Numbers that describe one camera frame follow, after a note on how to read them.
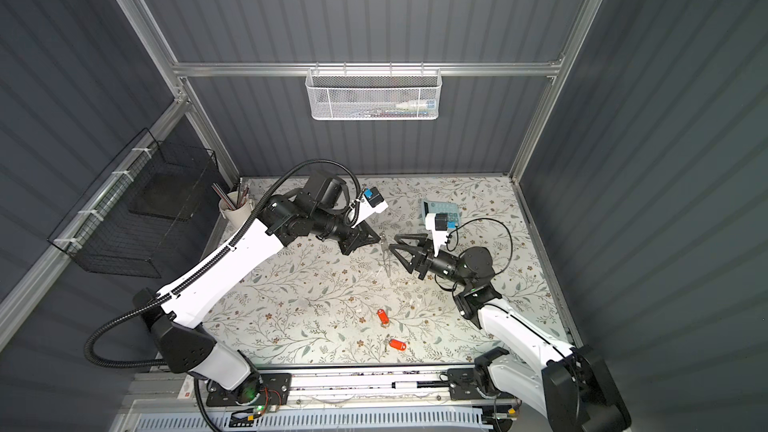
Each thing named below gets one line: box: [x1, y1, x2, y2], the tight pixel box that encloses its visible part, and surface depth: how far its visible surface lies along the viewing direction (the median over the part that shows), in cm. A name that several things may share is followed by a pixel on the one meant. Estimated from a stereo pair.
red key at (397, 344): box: [389, 338, 407, 351], surface depth 82 cm
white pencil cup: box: [218, 191, 255, 230], surface depth 102 cm
